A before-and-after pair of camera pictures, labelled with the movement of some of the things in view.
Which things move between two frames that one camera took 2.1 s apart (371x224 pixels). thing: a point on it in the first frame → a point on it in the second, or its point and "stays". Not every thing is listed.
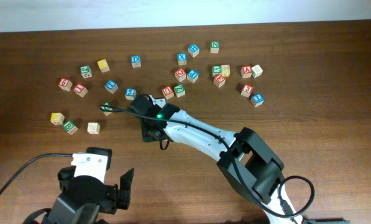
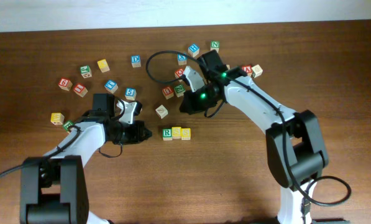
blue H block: [193, 50] stays
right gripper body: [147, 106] → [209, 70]
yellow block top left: [103, 66] stays
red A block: [246, 71] stays
